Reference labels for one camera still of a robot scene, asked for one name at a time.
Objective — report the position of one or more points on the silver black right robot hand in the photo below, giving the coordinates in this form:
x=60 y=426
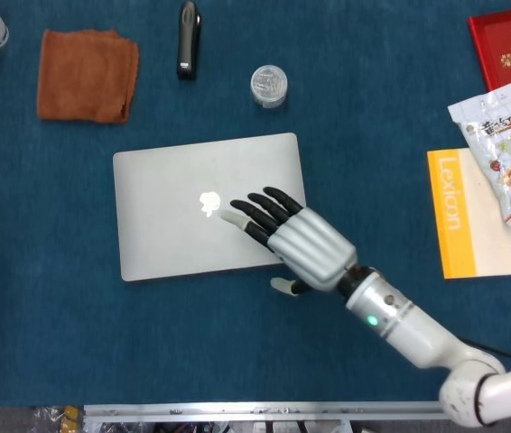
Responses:
x=314 y=252

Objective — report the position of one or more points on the silver Apple laptop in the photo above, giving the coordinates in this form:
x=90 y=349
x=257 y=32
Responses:
x=170 y=180

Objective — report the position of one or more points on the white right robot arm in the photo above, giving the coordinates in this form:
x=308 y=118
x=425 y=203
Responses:
x=418 y=334

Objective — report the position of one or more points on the yellow Lexicon notebook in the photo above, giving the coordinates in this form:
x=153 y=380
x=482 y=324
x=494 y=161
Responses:
x=454 y=216

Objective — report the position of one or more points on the brown folded cloth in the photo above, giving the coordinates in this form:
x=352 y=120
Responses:
x=84 y=76

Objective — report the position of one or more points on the clear round plastic container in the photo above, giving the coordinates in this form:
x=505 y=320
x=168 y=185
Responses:
x=269 y=85

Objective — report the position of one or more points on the blue felt tablecloth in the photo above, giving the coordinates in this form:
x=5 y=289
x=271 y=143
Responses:
x=147 y=343

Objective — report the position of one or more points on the peanut snack bag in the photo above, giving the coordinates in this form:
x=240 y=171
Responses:
x=508 y=153

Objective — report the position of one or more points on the clear plastic bag yellow item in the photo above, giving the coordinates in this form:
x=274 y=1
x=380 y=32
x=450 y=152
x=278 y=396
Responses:
x=57 y=419

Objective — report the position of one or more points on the black stapler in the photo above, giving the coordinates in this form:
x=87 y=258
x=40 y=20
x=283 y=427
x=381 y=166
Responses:
x=188 y=40

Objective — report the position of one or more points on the aluminium frame rail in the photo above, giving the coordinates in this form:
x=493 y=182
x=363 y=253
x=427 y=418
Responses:
x=260 y=410

